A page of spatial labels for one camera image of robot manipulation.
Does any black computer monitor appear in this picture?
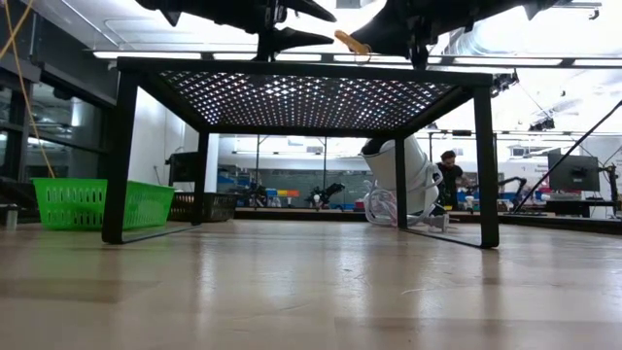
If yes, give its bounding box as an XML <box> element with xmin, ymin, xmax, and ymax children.
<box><xmin>166</xmin><ymin>151</ymin><xmax>203</xmax><ymax>185</ymax></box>
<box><xmin>547</xmin><ymin>153</ymin><xmax>602</xmax><ymax>193</ymax></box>

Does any black plastic basket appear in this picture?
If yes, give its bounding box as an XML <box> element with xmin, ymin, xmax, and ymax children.
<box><xmin>167</xmin><ymin>192</ymin><xmax>239</xmax><ymax>224</ymax></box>

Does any yellow extension cord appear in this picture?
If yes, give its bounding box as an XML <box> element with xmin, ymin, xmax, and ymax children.
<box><xmin>0</xmin><ymin>0</ymin><xmax>56</xmax><ymax>179</ymax></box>

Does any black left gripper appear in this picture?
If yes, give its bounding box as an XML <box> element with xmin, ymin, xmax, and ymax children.
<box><xmin>134</xmin><ymin>0</ymin><xmax>337</xmax><ymax>62</ymax></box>

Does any white dome camera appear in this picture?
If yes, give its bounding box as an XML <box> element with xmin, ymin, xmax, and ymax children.
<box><xmin>360</xmin><ymin>134</ymin><xmax>444</xmax><ymax>218</ymax></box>

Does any grey metal post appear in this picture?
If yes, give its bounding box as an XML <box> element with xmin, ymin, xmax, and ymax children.
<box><xmin>3</xmin><ymin>203</ymin><xmax>20</xmax><ymax>230</ymax></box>

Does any black perforated metal riser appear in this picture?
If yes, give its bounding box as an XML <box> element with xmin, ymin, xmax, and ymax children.
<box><xmin>100</xmin><ymin>56</ymin><xmax>501</xmax><ymax>250</ymax></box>

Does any green plastic basket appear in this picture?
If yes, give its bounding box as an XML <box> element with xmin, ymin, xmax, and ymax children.
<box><xmin>31</xmin><ymin>177</ymin><xmax>176</xmax><ymax>231</ymax></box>

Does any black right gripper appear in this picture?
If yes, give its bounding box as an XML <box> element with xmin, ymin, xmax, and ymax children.
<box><xmin>349</xmin><ymin>0</ymin><xmax>560</xmax><ymax>70</ymax></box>

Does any white lamp cable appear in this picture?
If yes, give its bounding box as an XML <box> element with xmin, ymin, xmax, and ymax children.
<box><xmin>363</xmin><ymin>187</ymin><xmax>451</xmax><ymax>233</ymax></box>

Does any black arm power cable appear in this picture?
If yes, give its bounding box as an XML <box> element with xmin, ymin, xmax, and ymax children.
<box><xmin>512</xmin><ymin>99</ymin><xmax>622</xmax><ymax>215</ymax></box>

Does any black aluminium rig frame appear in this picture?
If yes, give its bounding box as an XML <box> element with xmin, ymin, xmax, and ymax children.
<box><xmin>0</xmin><ymin>174</ymin><xmax>622</xmax><ymax>234</ymax></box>

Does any person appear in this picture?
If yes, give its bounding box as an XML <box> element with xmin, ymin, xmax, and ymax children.
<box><xmin>434</xmin><ymin>149</ymin><xmax>470</xmax><ymax>210</ymax></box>

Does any orange coil keychain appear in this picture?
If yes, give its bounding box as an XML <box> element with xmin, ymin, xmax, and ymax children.
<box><xmin>333</xmin><ymin>29</ymin><xmax>371</xmax><ymax>55</ymax></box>

